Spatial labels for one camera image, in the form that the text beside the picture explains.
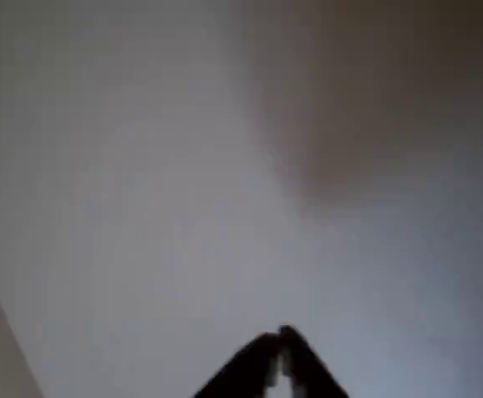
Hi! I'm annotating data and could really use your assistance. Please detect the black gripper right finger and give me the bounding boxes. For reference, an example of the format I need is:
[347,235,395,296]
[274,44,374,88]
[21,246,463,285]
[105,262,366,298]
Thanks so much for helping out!
[278,324,350,398]

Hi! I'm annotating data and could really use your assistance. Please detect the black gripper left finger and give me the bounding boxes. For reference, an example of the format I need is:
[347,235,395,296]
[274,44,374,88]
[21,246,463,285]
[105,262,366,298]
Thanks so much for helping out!
[194,332,283,398]

